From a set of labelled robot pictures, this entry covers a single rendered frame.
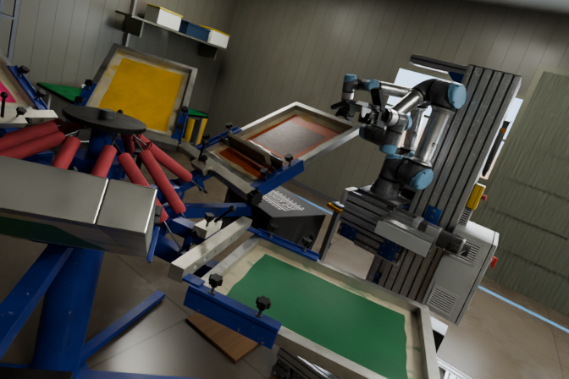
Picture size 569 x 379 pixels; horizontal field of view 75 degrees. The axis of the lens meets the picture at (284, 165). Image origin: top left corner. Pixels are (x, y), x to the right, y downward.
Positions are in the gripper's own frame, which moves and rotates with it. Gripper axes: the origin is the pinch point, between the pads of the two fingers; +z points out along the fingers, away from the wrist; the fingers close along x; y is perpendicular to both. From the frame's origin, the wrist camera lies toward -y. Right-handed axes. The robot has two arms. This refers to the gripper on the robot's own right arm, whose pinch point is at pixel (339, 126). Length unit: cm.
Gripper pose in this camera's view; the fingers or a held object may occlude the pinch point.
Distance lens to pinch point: 254.2
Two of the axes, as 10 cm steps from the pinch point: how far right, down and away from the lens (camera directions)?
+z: -0.8, 9.1, 4.1
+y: 6.4, 3.6, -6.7
